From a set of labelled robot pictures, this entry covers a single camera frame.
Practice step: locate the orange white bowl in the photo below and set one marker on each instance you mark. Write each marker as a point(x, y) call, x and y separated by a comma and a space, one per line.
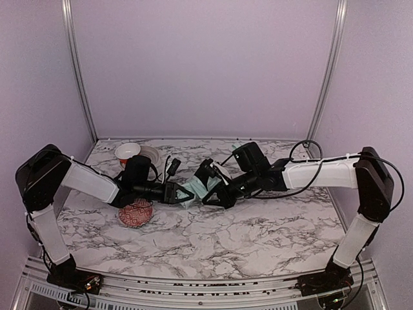
point(126, 151)

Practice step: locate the mint green folding umbrella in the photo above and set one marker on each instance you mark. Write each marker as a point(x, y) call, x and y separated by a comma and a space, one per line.
point(193, 184)

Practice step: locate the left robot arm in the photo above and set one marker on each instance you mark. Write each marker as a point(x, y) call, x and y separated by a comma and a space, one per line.
point(49, 171)

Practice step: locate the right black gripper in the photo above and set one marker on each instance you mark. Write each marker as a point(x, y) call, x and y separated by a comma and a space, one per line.
point(226, 194)

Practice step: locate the left aluminium frame post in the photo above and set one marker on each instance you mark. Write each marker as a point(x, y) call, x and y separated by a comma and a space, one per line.
point(68, 21)

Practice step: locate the aluminium frame post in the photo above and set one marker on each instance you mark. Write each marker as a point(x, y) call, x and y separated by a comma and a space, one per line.
point(332, 59)
point(68, 21)

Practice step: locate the red patterned bowl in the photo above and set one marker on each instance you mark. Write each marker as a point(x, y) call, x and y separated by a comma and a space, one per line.
point(136, 214)

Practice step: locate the right aluminium frame post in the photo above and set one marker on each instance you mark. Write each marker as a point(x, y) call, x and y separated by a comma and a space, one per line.
point(332, 59)

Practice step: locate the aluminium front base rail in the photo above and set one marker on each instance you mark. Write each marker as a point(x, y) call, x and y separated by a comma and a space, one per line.
point(118, 291)

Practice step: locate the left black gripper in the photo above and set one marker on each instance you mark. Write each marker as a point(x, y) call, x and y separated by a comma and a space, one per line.
point(166, 192)

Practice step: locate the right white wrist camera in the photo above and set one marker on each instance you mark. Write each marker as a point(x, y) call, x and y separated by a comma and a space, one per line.
point(209, 169)

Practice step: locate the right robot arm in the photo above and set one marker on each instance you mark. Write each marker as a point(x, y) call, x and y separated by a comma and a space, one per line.
point(364, 171)

